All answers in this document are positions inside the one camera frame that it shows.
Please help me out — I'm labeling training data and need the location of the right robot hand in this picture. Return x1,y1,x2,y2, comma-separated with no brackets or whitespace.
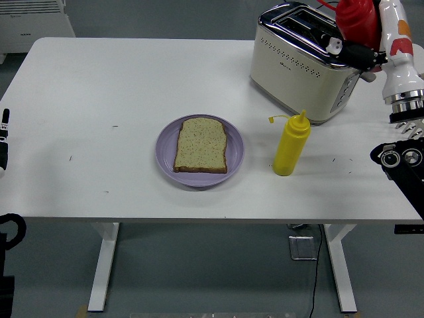
325,0,424,106

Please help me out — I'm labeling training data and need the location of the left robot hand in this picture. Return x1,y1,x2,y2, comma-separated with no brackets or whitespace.
0,108,11,180

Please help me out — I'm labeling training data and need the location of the red squeeze bottle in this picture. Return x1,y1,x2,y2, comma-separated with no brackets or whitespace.
316,0,382,49

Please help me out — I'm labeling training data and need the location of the slice of bread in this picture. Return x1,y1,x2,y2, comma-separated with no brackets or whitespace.
172,117,229,174

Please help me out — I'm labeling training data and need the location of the cream and chrome toaster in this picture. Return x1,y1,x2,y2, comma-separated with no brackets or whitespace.
248,1,377,126

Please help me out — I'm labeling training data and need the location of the white appliance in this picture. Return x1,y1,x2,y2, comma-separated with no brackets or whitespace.
0,0,76,64

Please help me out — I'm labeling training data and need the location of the yellow squeeze bottle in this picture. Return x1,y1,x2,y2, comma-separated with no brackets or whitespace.
267,109,311,177

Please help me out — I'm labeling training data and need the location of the white table leg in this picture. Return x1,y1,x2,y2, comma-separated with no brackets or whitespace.
323,224,358,314
86,222,121,313

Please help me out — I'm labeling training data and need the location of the purple plate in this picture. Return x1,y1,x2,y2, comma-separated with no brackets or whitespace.
154,114,246,189

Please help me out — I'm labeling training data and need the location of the black table control panel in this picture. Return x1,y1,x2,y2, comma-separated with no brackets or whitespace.
394,224,424,235

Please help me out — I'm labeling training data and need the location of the metal floor box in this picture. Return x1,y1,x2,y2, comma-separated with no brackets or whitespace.
288,235,319,261

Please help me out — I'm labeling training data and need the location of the black cable under table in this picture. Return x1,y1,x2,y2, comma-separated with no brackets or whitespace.
307,224,324,318

